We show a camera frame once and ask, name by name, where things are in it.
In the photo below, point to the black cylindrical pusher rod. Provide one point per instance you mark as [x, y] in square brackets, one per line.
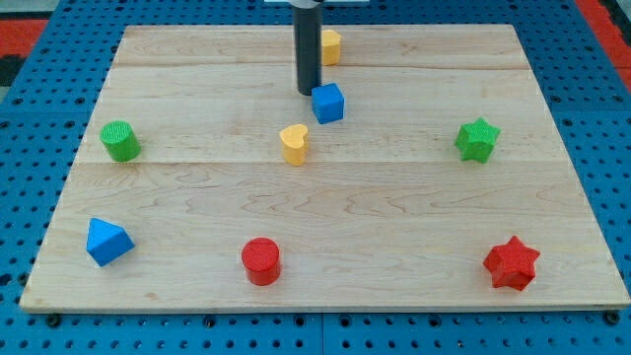
[307, 41]

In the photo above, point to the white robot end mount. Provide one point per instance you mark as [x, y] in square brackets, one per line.
[315, 2]

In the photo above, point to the yellow hexagon block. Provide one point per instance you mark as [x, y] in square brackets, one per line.
[330, 47]

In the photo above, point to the yellow heart block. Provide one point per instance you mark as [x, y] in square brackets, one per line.
[295, 144]

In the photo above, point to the blue cube block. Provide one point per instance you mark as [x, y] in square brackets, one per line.
[328, 103]

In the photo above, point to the wooden board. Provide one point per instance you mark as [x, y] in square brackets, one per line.
[382, 217]

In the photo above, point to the green star block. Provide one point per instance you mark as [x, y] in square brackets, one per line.
[476, 140]

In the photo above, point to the green cylinder block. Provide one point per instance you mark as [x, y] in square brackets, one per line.
[120, 141]

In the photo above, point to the red cylinder block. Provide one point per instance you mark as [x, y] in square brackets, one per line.
[261, 260]

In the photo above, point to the blue triangle block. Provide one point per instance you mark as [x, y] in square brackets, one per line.
[106, 241]

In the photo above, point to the red star block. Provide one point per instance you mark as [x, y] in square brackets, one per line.
[511, 264]

